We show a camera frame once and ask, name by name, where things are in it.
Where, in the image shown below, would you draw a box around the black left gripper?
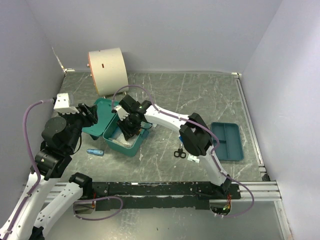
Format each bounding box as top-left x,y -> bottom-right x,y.
58,101 -> 99,152

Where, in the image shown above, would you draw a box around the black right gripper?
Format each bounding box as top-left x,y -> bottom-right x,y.
116,113 -> 141,141

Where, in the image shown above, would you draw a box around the clear gauze packet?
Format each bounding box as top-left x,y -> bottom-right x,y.
108,131 -> 138,148

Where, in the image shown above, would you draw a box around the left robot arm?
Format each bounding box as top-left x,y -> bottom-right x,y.
0,103 -> 98,240

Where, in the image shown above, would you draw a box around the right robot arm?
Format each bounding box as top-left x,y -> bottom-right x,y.
112,95 -> 232,199

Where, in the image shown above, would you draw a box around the teal medicine kit box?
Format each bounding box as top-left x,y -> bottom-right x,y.
82,98 -> 149,157

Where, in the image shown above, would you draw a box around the blue transparent small bottle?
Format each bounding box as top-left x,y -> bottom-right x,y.
86,148 -> 105,157

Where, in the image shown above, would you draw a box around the cream cylindrical cabinet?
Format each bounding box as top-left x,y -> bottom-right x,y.
88,47 -> 129,97

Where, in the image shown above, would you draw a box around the black scissors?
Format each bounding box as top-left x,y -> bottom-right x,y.
173,143 -> 187,159

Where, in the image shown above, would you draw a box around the teal divided tray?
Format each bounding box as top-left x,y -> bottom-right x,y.
210,122 -> 244,162

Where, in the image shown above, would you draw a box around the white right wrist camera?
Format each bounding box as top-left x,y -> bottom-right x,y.
112,105 -> 130,121

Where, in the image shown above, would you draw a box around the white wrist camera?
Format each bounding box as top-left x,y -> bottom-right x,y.
53,93 -> 79,114
112,105 -> 130,121

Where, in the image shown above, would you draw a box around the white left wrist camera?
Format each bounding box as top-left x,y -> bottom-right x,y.
53,93 -> 79,114

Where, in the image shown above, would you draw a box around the metal corner bracket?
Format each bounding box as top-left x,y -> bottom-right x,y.
63,68 -> 76,75

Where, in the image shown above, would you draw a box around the black mounting base rail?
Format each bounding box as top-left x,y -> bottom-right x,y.
92,181 -> 241,210

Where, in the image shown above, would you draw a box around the aluminium frame rail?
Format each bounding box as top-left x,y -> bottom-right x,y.
44,181 -> 282,204

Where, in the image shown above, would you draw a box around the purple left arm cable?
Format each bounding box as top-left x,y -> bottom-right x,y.
0,99 -> 56,238

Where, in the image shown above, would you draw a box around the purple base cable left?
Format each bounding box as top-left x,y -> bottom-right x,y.
72,196 -> 124,221

